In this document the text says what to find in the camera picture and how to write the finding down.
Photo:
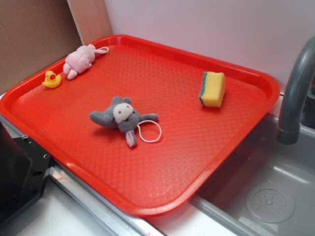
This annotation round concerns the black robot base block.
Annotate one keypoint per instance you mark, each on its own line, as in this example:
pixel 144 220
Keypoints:
pixel 24 168

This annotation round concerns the yellow sponge with green side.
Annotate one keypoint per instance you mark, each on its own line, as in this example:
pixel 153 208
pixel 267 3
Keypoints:
pixel 212 89

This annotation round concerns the grey plush donkey toy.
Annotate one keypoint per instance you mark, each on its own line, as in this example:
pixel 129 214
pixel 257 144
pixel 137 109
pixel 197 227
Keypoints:
pixel 122 116

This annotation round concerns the pink plush bunny toy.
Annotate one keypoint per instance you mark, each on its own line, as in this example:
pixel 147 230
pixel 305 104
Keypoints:
pixel 81 60

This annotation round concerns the yellow rubber duck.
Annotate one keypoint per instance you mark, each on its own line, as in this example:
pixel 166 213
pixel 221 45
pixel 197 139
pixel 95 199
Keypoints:
pixel 52 80

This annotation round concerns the grey plastic sink basin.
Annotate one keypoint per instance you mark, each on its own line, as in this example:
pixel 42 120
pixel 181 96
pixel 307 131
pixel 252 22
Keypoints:
pixel 264 188

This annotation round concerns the brown cardboard panel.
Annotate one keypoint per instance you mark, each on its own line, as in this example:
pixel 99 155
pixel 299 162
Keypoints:
pixel 36 33

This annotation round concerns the grey plastic faucet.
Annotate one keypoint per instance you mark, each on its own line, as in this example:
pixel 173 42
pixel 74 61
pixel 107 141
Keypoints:
pixel 298 105

